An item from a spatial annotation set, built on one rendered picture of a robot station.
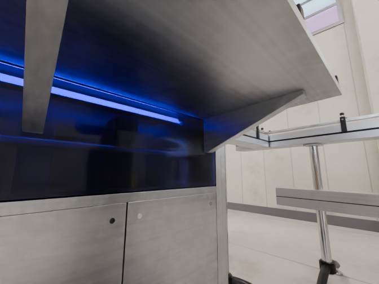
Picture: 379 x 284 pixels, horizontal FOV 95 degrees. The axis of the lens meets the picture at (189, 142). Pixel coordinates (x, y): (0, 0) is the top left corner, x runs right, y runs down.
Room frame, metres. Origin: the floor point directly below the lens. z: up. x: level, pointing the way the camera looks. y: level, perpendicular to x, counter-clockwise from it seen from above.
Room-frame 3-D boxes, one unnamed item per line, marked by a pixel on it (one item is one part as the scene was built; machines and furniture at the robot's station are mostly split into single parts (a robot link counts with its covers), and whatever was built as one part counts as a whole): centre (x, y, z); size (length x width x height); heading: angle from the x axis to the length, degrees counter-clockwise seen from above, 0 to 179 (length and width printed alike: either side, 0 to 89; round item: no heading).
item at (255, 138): (1.10, -0.29, 0.92); 0.69 x 0.15 x 0.16; 132
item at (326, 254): (1.14, -0.82, 0.46); 0.09 x 0.09 x 0.77; 42
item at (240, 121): (0.54, -0.18, 0.79); 0.34 x 0.03 x 0.13; 42
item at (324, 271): (1.14, -0.82, 0.07); 0.50 x 0.08 x 0.14; 132
